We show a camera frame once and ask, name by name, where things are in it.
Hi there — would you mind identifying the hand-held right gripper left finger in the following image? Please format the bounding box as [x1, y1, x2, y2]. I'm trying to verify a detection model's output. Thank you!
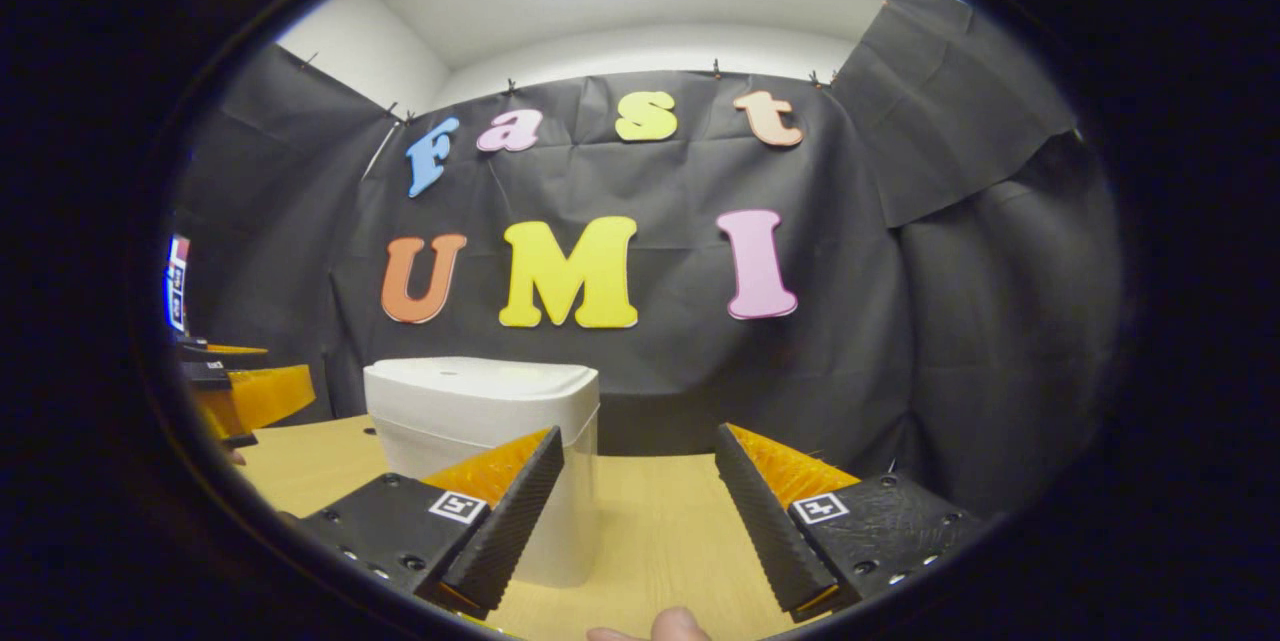
[298, 427, 565, 620]

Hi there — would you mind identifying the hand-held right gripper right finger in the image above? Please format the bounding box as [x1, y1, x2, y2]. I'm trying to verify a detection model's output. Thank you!
[713, 424, 991, 625]

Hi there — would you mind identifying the white desktop garbage bin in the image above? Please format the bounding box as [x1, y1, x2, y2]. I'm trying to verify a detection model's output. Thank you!
[363, 356, 601, 589]

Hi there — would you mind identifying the wooden desktop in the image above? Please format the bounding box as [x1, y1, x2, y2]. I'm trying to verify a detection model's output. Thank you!
[235, 413, 831, 640]

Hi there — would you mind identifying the computer monitor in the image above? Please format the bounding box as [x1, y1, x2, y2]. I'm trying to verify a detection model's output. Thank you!
[165, 234, 192, 332]

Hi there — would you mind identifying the black backdrop cloth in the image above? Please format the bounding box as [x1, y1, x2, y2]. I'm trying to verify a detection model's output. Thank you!
[165, 0, 1126, 522]

